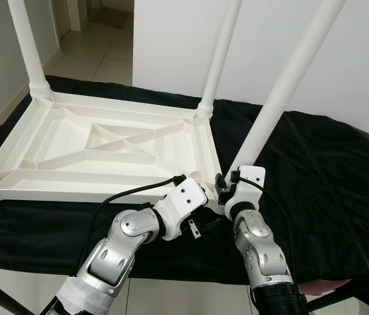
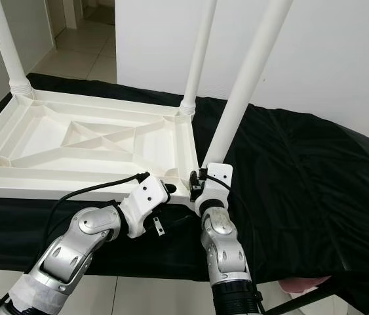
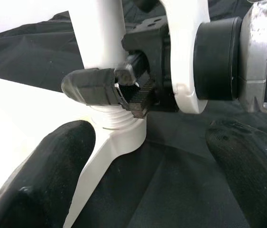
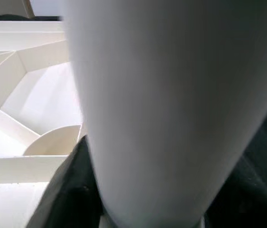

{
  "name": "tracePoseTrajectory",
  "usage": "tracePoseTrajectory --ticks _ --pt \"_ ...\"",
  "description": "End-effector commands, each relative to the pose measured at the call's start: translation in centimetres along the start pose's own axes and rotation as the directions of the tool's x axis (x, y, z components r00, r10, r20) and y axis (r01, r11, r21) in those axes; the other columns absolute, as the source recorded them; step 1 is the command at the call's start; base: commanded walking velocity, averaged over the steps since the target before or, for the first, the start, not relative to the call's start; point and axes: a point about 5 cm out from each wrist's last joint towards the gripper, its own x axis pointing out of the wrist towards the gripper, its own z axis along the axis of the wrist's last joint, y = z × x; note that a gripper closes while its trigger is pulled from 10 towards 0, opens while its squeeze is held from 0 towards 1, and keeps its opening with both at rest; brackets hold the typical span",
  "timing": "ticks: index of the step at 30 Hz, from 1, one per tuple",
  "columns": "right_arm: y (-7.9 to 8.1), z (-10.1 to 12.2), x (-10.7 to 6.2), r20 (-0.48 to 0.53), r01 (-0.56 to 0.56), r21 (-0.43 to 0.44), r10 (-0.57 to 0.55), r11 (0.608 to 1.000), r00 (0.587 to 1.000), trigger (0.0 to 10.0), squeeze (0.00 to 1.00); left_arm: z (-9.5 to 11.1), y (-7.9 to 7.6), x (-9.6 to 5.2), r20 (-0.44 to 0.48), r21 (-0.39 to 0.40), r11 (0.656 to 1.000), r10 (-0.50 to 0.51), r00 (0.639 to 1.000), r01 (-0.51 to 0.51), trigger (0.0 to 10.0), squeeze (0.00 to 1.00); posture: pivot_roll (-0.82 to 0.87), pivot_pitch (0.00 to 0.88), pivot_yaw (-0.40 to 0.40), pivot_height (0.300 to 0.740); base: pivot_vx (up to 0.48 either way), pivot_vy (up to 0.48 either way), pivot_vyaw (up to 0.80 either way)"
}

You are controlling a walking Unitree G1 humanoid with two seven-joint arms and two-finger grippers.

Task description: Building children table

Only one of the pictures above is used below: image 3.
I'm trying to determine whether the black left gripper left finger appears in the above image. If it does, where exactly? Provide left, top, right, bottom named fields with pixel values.
left=0, top=120, right=96, bottom=228

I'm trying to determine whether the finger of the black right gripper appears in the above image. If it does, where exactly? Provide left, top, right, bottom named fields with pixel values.
left=61, top=67, right=139, bottom=107

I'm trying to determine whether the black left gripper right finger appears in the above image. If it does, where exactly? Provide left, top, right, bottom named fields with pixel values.
left=205, top=119, right=267, bottom=228

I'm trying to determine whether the white plastic table leg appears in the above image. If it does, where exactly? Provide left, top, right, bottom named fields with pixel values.
left=68, top=0, right=147, bottom=130

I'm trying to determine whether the white plastic table top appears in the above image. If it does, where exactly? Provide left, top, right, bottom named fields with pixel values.
left=0, top=73, right=147, bottom=228

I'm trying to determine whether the black table cloth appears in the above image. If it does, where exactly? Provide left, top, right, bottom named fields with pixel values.
left=0, top=0, right=267, bottom=228

